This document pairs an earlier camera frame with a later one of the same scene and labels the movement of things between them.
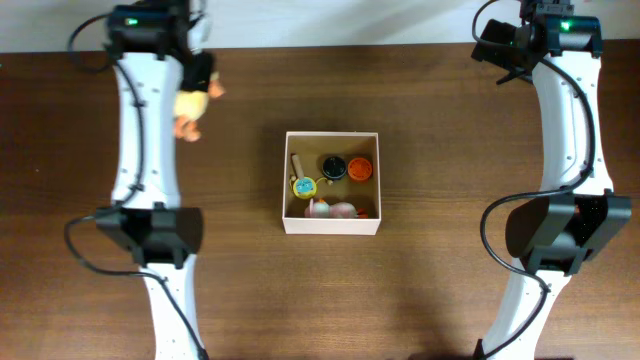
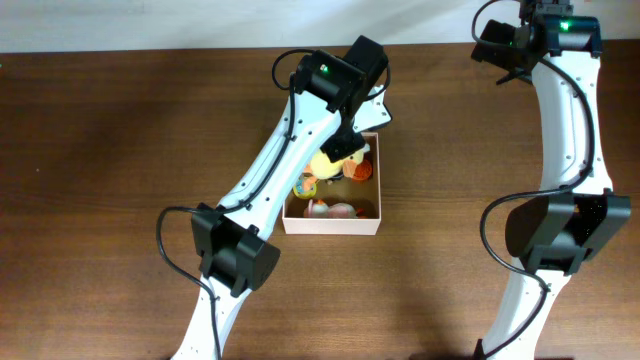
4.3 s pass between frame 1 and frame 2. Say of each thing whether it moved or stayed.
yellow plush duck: moved
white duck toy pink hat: stayed
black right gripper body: stayed
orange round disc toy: stayed
